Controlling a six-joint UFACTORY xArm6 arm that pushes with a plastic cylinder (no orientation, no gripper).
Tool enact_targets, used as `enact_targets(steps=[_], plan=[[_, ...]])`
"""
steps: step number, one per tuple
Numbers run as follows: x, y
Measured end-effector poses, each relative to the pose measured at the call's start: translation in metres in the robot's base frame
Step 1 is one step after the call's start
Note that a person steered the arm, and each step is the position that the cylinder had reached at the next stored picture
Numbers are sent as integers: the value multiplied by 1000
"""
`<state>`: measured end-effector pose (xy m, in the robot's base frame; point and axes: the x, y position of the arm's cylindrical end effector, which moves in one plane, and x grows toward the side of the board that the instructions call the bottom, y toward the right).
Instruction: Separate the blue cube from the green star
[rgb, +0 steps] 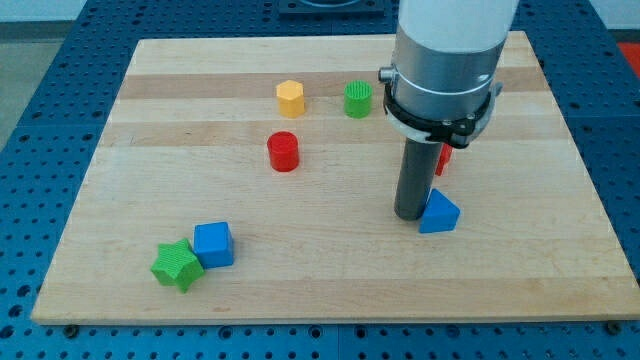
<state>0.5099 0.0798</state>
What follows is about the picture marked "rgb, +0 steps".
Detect light wooden board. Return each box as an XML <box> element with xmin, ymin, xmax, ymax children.
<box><xmin>31</xmin><ymin>31</ymin><xmax>639</xmax><ymax>325</ymax></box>

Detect green star block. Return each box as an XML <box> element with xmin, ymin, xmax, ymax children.
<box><xmin>150</xmin><ymin>238</ymin><xmax>205</xmax><ymax>293</ymax></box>

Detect blue cube block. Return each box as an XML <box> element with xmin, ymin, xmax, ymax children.
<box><xmin>193</xmin><ymin>222</ymin><xmax>235</xmax><ymax>269</ymax></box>

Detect red cylinder block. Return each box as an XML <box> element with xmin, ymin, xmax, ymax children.
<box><xmin>267</xmin><ymin>131</ymin><xmax>299</xmax><ymax>172</ymax></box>

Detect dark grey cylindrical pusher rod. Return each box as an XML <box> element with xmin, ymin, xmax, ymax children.
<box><xmin>394</xmin><ymin>138</ymin><xmax>442</xmax><ymax>221</ymax></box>

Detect yellow hexagonal prism block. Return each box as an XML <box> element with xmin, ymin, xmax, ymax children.
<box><xmin>276</xmin><ymin>80</ymin><xmax>306</xmax><ymax>118</ymax></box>

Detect green cylinder block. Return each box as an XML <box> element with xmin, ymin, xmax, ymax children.
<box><xmin>343</xmin><ymin>80</ymin><xmax>373</xmax><ymax>118</ymax></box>

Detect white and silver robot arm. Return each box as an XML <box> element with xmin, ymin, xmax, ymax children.
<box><xmin>379</xmin><ymin>0</ymin><xmax>518</xmax><ymax>149</ymax></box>

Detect red block behind rod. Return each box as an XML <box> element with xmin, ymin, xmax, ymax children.
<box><xmin>435</xmin><ymin>144</ymin><xmax>453</xmax><ymax>176</ymax></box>

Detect blue triangular prism block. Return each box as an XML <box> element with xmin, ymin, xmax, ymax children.
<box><xmin>419</xmin><ymin>189</ymin><xmax>461</xmax><ymax>234</ymax></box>

